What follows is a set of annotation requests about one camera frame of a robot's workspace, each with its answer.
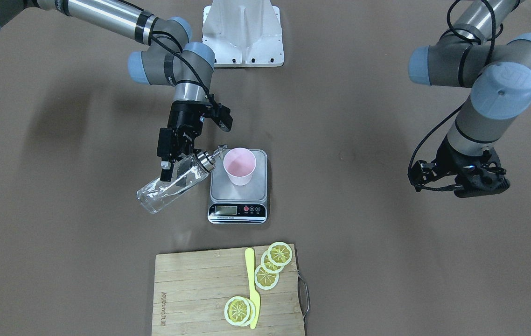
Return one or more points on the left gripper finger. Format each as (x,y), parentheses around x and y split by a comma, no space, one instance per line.
(422,173)
(481,185)

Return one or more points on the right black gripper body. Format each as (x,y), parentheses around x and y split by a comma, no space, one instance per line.
(183,119)

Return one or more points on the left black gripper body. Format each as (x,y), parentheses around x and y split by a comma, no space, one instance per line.
(447,159)

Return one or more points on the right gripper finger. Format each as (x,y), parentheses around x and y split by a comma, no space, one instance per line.
(188,144)
(167,169)

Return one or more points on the clear glass sauce bottle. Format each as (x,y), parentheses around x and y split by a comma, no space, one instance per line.
(190,171)

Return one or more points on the pink plastic cup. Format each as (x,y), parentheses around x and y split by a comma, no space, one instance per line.
(239,164)

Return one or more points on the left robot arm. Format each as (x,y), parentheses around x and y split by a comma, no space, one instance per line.
(499,77)

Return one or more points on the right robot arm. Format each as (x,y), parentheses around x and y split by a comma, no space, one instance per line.
(171,59)

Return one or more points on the grey digital kitchen scale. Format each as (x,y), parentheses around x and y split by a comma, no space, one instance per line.
(232,204)

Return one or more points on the yellow plastic knife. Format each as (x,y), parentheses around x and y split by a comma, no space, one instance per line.
(253,294)

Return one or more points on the bamboo cutting board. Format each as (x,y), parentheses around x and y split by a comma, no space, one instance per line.
(191,290)

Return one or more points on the lemon slice by knife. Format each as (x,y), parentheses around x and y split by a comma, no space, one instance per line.
(239,311)

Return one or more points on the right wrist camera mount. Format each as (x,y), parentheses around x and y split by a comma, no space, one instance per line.
(220,114)

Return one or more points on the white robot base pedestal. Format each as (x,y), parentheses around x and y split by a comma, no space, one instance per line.
(244,33)

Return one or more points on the lemon slice near handle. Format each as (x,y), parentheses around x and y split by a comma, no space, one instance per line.
(280,253)

